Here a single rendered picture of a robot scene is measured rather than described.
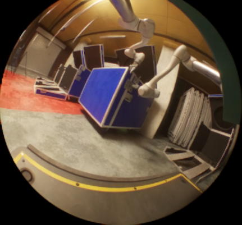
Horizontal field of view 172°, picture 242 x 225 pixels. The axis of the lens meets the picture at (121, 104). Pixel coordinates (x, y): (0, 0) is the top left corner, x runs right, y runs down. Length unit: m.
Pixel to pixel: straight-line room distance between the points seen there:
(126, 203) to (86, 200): 0.09
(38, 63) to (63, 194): 7.63
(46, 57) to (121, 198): 7.83
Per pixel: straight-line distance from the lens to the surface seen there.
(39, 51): 7.70
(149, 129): 2.16
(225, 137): 3.01
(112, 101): 0.92
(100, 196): 0.23
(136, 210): 0.26
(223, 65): 0.19
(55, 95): 1.94
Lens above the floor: 0.53
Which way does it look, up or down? 1 degrees down
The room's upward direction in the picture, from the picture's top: 25 degrees clockwise
